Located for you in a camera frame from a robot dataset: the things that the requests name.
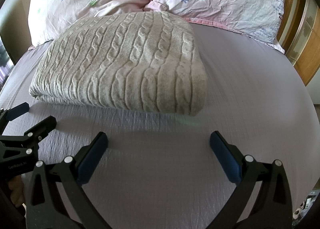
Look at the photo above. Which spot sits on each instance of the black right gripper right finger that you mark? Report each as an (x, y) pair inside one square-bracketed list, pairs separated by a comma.
[(273, 205)]

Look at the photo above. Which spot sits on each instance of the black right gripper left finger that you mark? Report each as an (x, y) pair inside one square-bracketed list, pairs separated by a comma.
[(45, 208)]

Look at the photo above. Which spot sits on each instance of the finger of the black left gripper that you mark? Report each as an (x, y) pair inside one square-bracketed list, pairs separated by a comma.
[(10, 114), (14, 147)]

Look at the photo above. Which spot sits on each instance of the beige cable knit sweater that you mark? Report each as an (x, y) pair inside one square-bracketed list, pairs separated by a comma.
[(145, 61)]

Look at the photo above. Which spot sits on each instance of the person left hand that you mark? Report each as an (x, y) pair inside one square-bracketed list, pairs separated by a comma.
[(16, 186)]

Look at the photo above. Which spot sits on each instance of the lavender bed sheet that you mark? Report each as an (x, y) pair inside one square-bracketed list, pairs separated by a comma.
[(159, 170)]

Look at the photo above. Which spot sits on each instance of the wooden headboard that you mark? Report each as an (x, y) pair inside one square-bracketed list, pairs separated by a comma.
[(299, 36)]

